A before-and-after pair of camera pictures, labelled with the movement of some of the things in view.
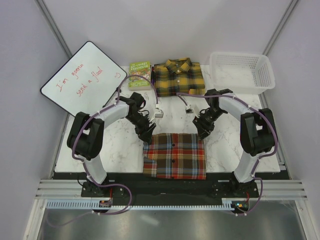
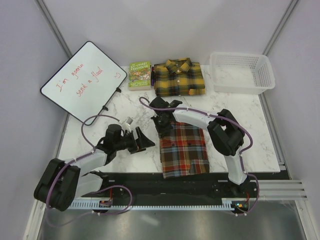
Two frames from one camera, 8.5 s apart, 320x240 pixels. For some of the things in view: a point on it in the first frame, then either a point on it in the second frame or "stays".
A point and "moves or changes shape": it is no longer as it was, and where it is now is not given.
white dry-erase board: [86, 83] stays
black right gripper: [203, 129] to [161, 131]
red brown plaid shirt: [174, 156] moves or changes shape
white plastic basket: [241, 73] stays
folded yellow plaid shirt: [178, 75] stays
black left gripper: [145, 133] to [140, 143]
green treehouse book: [139, 82] stays
